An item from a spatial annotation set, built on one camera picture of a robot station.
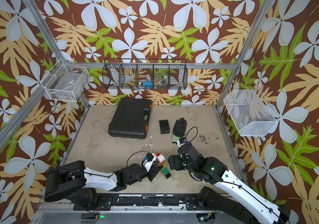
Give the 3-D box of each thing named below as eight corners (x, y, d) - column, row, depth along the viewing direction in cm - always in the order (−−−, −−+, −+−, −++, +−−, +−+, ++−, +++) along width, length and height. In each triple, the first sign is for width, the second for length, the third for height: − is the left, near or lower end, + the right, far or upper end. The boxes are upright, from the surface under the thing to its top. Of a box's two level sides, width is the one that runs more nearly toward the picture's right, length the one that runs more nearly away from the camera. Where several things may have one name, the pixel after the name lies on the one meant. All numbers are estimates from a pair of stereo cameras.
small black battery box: (160, 134, 103) (160, 131, 100) (159, 122, 111) (159, 119, 108) (169, 134, 104) (170, 131, 101) (167, 121, 111) (168, 118, 108)
